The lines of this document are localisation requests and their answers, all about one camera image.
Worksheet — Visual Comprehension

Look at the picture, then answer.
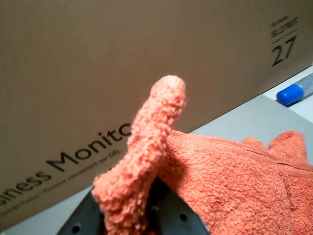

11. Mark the blue capped clear tube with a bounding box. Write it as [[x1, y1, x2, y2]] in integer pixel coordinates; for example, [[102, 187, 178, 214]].
[[276, 74, 313, 107]]

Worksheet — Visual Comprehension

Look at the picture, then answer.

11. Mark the orange terry towel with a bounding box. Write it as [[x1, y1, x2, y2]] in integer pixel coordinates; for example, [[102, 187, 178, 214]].
[[91, 75, 313, 235]]

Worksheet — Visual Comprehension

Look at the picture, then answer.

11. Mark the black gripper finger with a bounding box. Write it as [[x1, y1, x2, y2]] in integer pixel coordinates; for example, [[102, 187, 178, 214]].
[[58, 190, 103, 235], [145, 177, 210, 235]]

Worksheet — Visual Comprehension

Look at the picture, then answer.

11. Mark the brown cardboard monitor box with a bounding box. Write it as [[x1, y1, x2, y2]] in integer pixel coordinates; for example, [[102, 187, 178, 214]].
[[0, 0, 313, 230]]

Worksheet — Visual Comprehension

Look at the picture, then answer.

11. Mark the grey table mat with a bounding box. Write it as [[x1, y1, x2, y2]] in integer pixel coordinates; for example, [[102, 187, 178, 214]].
[[0, 94, 313, 235]]

